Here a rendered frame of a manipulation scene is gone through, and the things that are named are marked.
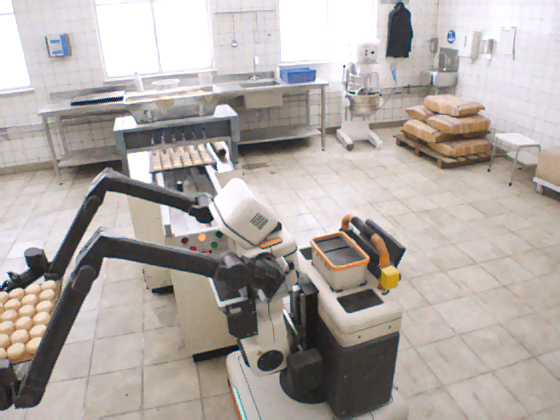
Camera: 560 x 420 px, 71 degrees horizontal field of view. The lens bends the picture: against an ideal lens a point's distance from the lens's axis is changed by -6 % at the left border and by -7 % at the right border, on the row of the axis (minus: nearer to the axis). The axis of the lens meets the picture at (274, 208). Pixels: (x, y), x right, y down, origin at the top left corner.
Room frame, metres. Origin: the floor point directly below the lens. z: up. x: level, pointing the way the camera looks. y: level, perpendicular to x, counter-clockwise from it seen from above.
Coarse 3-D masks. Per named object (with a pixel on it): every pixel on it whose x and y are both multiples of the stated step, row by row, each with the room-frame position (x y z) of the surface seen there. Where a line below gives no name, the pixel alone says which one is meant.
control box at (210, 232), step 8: (184, 232) 1.67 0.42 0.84; (192, 232) 1.67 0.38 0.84; (200, 232) 1.67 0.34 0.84; (208, 232) 1.68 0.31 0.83; (216, 232) 1.69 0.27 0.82; (176, 240) 1.64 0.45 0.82; (192, 240) 1.66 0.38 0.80; (200, 240) 1.67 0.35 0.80; (208, 240) 1.68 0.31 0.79; (216, 240) 1.69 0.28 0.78; (224, 240) 1.70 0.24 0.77; (184, 248) 1.65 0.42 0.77; (200, 248) 1.67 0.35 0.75; (208, 248) 1.68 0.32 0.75; (216, 248) 1.69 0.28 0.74; (224, 248) 1.70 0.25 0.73
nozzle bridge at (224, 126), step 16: (224, 112) 2.55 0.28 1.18; (128, 128) 2.29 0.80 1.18; (144, 128) 2.31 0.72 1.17; (160, 128) 2.42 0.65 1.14; (176, 128) 2.45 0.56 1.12; (192, 128) 2.47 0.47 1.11; (208, 128) 2.50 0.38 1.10; (224, 128) 2.53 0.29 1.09; (128, 144) 2.37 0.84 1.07; (144, 144) 2.39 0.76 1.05; (160, 144) 2.39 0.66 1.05; (176, 144) 2.39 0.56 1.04; (192, 144) 2.42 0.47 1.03; (128, 160) 2.42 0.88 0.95; (128, 176) 2.38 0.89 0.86
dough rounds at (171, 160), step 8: (160, 152) 2.70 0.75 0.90; (168, 152) 2.68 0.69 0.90; (176, 152) 2.60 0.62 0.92; (184, 152) 2.60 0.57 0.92; (192, 152) 2.59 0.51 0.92; (200, 152) 2.59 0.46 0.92; (208, 152) 2.62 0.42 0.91; (152, 160) 2.49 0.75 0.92; (160, 160) 2.52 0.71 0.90; (168, 160) 2.46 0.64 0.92; (176, 160) 2.45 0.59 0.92; (184, 160) 2.44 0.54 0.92; (192, 160) 2.47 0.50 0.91; (200, 160) 2.43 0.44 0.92; (208, 160) 2.42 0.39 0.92; (152, 168) 2.35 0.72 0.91; (160, 168) 2.34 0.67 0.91; (168, 168) 2.34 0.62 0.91
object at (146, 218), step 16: (208, 144) 3.03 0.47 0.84; (144, 160) 2.73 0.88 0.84; (224, 160) 2.64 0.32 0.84; (144, 176) 2.42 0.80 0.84; (176, 176) 2.39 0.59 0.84; (224, 176) 2.43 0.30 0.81; (240, 176) 2.46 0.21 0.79; (144, 208) 2.29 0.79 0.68; (144, 224) 2.29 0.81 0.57; (160, 224) 2.32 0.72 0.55; (160, 240) 2.31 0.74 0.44; (144, 272) 2.27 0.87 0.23; (160, 272) 2.30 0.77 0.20; (160, 288) 2.32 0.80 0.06
